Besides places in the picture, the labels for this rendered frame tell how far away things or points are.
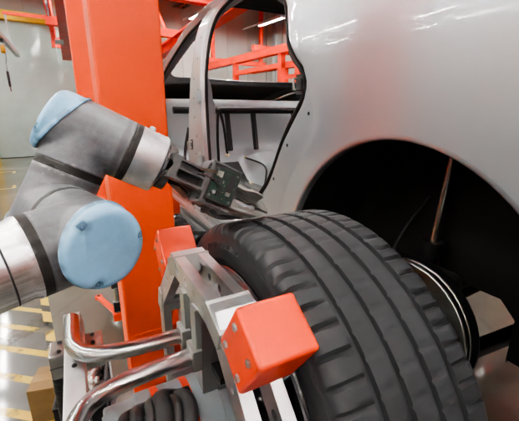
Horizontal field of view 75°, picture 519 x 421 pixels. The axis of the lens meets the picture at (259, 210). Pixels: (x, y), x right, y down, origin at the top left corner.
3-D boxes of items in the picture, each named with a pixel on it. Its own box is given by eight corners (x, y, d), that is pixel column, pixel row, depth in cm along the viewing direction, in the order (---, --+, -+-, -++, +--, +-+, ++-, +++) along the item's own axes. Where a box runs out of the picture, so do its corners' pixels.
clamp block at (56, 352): (106, 365, 65) (103, 341, 64) (52, 382, 61) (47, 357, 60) (104, 349, 70) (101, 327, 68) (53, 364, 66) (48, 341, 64)
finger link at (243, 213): (272, 230, 60) (227, 211, 56) (257, 227, 65) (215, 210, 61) (278, 214, 60) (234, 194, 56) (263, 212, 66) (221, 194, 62)
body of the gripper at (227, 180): (231, 216, 54) (159, 187, 49) (212, 214, 62) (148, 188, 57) (246, 172, 55) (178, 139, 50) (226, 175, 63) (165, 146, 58)
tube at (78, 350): (193, 349, 58) (190, 294, 55) (63, 392, 49) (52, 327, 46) (168, 301, 73) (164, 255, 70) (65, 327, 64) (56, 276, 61)
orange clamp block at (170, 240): (201, 261, 72) (190, 223, 76) (164, 268, 68) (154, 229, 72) (195, 272, 77) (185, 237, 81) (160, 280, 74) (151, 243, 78)
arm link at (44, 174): (7, 256, 39) (52, 158, 41) (-13, 230, 47) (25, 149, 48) (86, 270, 46) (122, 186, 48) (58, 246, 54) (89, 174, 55)
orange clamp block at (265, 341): (293, 373, 43) (323, 347, 36) (236, 397, 39) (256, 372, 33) (271, 322, 46) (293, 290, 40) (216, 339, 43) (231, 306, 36)
